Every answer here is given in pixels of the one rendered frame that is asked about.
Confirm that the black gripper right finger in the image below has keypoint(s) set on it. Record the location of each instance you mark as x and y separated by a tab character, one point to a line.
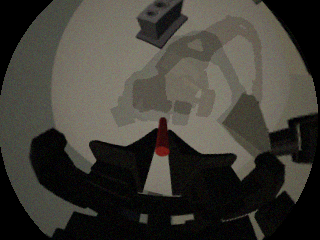
185	162

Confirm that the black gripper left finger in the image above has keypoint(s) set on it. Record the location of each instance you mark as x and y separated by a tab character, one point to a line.
136	157

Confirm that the red peg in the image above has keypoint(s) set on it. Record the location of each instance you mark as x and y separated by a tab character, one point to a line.
162	147

